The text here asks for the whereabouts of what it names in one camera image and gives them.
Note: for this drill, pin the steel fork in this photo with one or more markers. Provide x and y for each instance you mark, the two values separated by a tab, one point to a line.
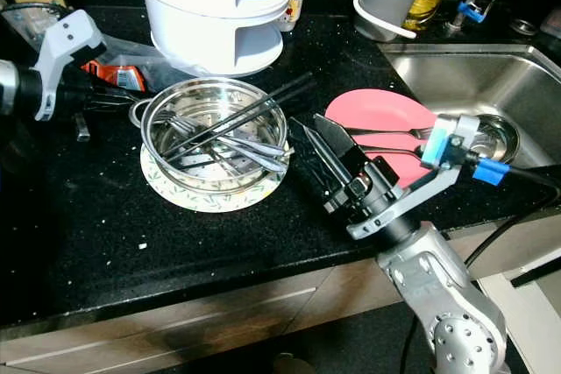
180	127

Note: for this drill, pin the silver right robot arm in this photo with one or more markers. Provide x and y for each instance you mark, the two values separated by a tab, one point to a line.
447	304

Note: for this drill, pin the crumpled clear plastic wrapper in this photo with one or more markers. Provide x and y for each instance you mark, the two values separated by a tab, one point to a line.
149	54

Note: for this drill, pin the pink round plate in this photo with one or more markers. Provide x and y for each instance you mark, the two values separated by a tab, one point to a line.
368	111

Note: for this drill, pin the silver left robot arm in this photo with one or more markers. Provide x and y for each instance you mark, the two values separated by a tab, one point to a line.
13	85

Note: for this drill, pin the leaf-patterned white plate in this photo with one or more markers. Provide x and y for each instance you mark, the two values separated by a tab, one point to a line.
202	202

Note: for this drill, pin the black chopstick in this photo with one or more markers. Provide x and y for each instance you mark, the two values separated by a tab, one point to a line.
272	95
263	111

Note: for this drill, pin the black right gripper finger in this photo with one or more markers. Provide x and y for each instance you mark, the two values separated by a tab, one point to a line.
318	164
342	144

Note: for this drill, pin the white cup with cartoon print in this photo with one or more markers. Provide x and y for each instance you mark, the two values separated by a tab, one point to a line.
295	4

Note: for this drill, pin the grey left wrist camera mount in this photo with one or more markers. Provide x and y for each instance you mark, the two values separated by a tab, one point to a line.
66	41

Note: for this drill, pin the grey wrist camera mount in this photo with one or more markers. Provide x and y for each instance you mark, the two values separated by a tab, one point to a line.
438	142
66	41

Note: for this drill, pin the white tiered food steamer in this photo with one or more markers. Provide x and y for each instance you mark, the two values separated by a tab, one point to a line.
210	15

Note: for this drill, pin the small orange packet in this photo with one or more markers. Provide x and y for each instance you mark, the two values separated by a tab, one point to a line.
127	76

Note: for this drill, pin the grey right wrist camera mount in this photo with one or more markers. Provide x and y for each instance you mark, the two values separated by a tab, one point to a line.
438	142

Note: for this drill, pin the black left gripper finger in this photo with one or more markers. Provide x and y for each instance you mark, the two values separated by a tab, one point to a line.
125	93
123	106

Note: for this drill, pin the small metal piece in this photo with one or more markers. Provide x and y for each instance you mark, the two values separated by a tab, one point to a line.
83	127

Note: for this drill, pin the small round steel lid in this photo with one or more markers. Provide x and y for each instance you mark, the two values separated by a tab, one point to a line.
523	28

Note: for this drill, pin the stainless steel sink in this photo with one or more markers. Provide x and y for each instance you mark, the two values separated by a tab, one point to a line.
491	76

